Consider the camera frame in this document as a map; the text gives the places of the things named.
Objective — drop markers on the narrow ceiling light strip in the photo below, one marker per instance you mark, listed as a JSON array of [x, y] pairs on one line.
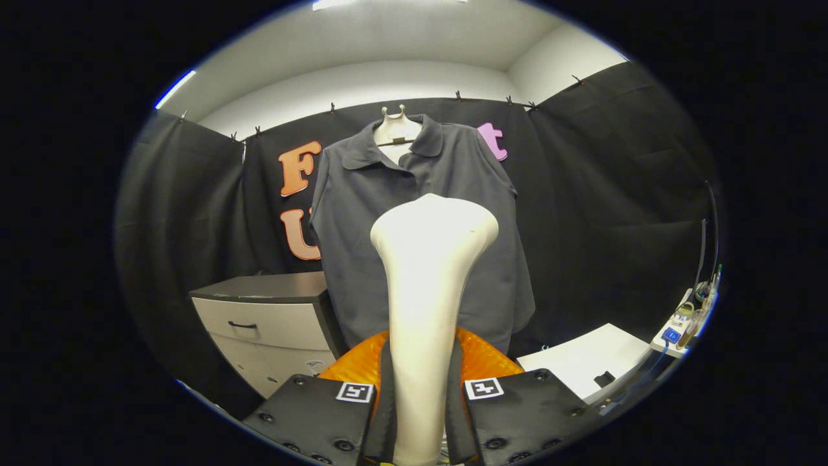
[[174, 89]]

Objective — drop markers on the ceiling light panel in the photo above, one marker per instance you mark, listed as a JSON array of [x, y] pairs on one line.
[[330, 4]]

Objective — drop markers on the grey buttoned sleeveless shirt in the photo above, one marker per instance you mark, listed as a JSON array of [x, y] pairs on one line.
[[362, 259]]

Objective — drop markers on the white mannequin torso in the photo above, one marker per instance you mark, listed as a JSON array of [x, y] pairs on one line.
[[394, 133]]

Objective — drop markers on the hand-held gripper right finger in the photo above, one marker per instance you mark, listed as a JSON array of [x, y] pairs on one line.
[[455, 414]]

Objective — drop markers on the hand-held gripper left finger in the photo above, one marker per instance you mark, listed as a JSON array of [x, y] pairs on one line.
[[387, 414]]

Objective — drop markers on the white power strip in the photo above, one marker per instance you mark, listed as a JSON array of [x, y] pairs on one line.
[[669, 336]]

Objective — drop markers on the grey drawer cabinet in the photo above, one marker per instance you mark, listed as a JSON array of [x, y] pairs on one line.
[[272, 323]]

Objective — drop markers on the black backdrop cloth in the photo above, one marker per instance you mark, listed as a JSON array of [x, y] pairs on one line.
[[614, 194]]

